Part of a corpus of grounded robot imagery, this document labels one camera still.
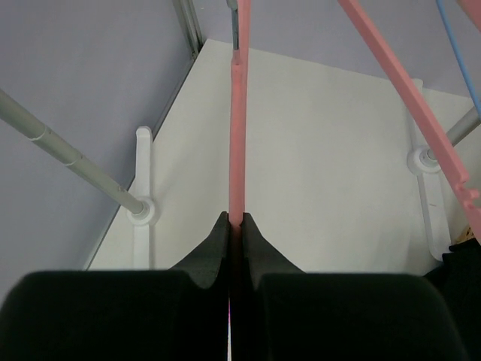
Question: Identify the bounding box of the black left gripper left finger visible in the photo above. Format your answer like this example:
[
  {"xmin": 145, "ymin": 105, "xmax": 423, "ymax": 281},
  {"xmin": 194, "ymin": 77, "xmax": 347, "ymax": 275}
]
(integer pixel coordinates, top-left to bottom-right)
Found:
[{"xmin": 1, "ymin": 213, "xmax": 230, "ymax": 360}]

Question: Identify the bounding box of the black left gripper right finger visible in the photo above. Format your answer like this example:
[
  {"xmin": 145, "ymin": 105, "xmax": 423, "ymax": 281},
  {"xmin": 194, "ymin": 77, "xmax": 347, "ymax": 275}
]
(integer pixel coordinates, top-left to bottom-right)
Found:
[{"xmin": 241, "ymin": 214, "xmax": 469, "ymax": 360}]

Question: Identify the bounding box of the black t shirt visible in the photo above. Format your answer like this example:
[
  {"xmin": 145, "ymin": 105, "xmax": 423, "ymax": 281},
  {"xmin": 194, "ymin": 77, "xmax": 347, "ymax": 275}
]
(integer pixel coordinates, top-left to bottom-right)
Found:
[{"xmin": 425, "ymin": 238, "xmax": 480, "ymax": 360}]

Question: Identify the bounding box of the pink slim hanger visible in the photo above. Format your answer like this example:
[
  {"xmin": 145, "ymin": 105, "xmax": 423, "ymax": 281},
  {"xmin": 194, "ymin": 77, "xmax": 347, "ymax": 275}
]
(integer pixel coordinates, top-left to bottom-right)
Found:
[{"xmin": 227, "ymin": 1, "xmax": 251, "ymax": 231}]

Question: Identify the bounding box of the pink thick hanger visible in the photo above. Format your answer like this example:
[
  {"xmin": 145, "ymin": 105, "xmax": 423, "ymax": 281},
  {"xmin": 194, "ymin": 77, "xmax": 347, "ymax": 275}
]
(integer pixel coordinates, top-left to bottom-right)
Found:
[{"xmin": 339, "ymin": 1, "xmax": 480, "ymax": 239}]

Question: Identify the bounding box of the white garment rack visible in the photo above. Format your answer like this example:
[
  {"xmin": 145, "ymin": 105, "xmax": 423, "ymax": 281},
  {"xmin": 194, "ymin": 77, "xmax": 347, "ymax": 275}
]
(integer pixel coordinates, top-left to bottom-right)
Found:
[{"xmin": 0, "ymin": 77, "xmax": 481, "ymax": 272}]

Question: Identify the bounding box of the blue wire hanger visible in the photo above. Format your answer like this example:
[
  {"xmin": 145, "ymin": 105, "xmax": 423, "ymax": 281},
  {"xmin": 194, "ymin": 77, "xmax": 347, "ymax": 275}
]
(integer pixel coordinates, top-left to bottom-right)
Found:
[{"xmin": 435, "ymin": 0, "xmax": 480, "ymax": 116}]

